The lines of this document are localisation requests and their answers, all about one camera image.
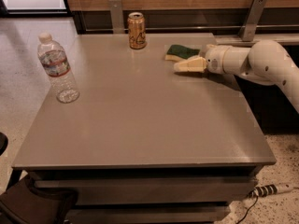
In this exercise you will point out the right metal wall bracket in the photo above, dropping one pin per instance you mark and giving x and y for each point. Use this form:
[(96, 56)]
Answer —
[(248, 29)]

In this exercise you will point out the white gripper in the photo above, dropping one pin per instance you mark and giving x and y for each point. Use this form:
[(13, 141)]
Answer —
[(212, 60)]

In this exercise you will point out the grey drawer cabinet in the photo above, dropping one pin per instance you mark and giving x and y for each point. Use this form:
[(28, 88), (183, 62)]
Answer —
[(143, 144)]

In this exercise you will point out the gold soda can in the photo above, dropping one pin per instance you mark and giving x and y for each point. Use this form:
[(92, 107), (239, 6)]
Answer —
[(136, 30)]

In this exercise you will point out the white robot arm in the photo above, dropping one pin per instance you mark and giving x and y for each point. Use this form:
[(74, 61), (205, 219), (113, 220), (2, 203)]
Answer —
[(265, 63)]

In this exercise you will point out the metal rail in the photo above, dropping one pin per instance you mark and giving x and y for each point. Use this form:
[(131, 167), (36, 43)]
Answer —
[(283, 28)]

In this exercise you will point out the white power strip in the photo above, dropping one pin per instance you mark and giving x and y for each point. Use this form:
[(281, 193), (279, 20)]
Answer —
[(271, 189)]

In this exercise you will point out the metal wall bracket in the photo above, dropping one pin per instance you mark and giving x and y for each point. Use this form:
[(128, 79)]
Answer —
[(248, 29), (116, 14)]

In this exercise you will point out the dark chair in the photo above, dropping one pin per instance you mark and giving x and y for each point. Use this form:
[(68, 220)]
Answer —
[(23, 203)]

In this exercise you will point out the left metal wall bracket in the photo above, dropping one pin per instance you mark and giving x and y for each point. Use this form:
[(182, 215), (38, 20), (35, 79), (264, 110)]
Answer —
[(116, 14)]

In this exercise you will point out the clear plastic water bottle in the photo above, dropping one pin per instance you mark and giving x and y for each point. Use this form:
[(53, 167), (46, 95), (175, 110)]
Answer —
[(54, 60)]

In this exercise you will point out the green and yellow sponge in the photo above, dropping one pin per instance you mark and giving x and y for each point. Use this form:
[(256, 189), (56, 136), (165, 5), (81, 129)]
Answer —
[(179, 53)]

